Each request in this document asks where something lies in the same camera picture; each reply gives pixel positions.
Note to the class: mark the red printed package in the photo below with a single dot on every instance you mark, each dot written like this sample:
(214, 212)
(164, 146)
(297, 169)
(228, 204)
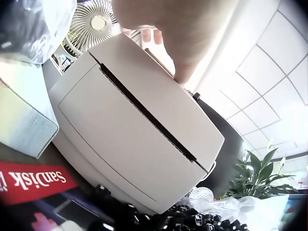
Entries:
(28, 182)

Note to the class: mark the person's left fingers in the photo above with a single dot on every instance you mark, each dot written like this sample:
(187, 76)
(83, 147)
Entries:
(149, 35)

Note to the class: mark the pale blue box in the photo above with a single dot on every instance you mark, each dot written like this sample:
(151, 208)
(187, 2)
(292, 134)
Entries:
(21, 120)

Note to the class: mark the clear plastic bag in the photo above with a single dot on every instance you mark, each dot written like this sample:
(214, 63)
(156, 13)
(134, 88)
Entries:
(28, 26)

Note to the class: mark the pile of black plastic parts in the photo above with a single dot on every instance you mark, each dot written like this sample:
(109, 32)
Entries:
(168, 219)

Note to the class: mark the white desk fan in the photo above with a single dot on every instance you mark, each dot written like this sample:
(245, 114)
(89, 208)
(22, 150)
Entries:
(91, 26)

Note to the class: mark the crumpled clear plastic wrap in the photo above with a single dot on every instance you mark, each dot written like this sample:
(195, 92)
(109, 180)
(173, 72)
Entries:
(240, 209)

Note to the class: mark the white label printer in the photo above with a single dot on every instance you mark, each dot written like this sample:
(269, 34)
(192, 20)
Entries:
(134, 115)

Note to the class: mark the person's left thumb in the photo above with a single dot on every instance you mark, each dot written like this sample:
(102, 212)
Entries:
(185, 65)

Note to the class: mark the green potted plant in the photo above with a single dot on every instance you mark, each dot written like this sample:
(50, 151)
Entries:
(262, 178)

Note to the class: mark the person's left hand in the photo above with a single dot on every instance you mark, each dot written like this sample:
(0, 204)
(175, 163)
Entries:
(154, 14)

